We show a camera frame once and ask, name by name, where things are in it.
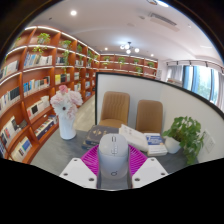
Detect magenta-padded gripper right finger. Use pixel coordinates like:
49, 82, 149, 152
128, 145, 169, 189

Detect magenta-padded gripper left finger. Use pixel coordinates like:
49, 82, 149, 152
59, 146, 101, 189

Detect white computer mouse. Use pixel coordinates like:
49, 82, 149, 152
97, 133, 130, 179

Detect blue and white book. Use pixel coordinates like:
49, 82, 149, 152
143, 132, 169, 158

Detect white jug vase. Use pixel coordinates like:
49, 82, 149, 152
58, 114, 78, 140

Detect green potted plant white pot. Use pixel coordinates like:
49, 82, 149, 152
162, 115, 205, 166

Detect tan upholstered chair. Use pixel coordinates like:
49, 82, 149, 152
98, 90, 131, 129
134, 99, 164, 135

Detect pink and white flowers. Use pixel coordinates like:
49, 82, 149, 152
49, 84, 84, 121

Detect orange wooden bookshelf unit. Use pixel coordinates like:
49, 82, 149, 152
0, 25, 159, 164

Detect window with curtains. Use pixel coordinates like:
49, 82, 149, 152
166, 61, 224, 111

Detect ceiling lamp with round bulbs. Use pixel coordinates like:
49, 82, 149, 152
119, 41, 141, 55

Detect ceiling air vent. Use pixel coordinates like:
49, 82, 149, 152
148, 12, 178, 28

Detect white wall socket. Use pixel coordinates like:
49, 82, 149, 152
204, 134, 218, 154

